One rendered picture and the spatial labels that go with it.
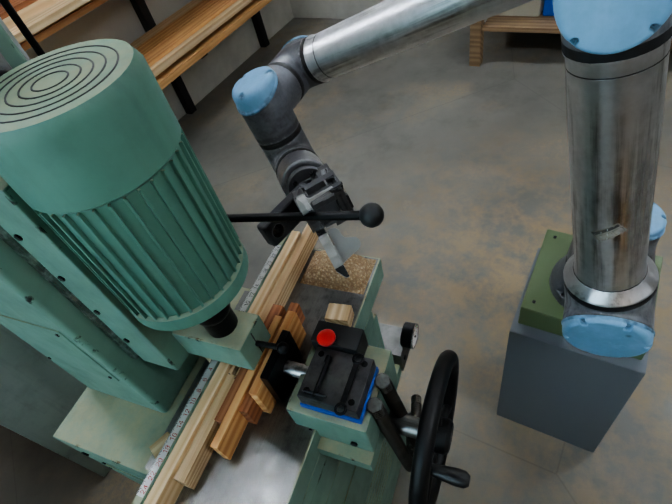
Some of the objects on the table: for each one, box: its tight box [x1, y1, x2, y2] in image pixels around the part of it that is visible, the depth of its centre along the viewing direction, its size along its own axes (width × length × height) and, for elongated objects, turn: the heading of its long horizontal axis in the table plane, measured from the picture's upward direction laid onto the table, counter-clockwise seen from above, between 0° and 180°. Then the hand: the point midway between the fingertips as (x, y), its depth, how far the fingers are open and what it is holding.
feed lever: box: [227, 202, 384, 228], centre depth 73 cm, size 5×32×36 cm
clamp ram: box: [260, 330, 309, 402], centre depth 77 cm, size 9×8×9 cm
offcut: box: [325, 303, 354, 327], centre depth 86 cm, size 4×4×3 cm
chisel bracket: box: [172, 309, 271, 370], centre depth 79 cm, size 7×14×8 cm, turn 80°
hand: (326, 249), depth 70 cm, fingers open, 14 cm apart
